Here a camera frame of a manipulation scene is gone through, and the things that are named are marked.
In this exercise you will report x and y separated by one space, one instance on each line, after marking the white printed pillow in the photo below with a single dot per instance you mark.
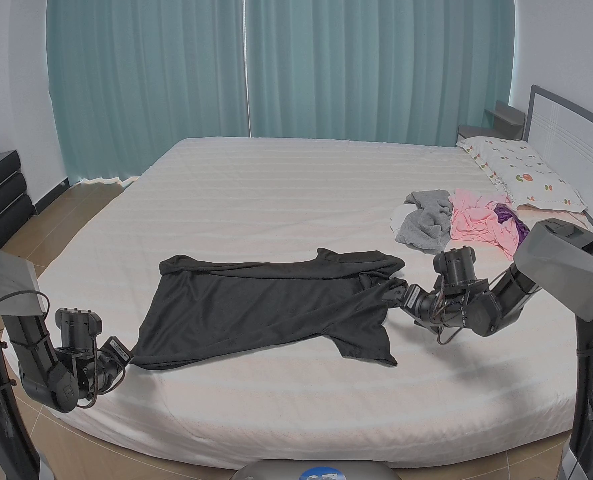
521 170

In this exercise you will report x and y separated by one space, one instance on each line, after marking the pink garment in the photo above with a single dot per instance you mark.
476 218

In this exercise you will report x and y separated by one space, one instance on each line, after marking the blue-green curtain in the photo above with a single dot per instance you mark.
146 68
376 58

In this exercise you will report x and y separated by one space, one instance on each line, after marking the white garment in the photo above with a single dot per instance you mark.
399 215

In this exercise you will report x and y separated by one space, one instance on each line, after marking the black T-shirt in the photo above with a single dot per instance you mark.
256 308

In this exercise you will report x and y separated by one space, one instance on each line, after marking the purple garment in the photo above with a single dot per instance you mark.
511 225

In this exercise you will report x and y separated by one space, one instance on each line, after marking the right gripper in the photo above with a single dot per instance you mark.
419 305

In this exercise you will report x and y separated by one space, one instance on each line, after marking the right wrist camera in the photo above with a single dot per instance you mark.
455 265

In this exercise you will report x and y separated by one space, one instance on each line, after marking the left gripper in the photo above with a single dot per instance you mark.
116 358

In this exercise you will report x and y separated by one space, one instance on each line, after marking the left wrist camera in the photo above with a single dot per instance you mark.
79 328

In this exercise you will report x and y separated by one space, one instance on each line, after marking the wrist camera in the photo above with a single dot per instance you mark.
79 328
455 265

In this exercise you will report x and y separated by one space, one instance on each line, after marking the bed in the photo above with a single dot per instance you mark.
276 203

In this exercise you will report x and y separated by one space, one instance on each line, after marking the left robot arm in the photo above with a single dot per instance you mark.
6 278

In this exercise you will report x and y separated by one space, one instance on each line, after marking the grey bedside table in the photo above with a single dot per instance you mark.
496 123

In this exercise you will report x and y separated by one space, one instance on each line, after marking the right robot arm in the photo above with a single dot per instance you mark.
561 263

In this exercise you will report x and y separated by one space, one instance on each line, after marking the grey garment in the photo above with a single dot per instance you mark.
424 223

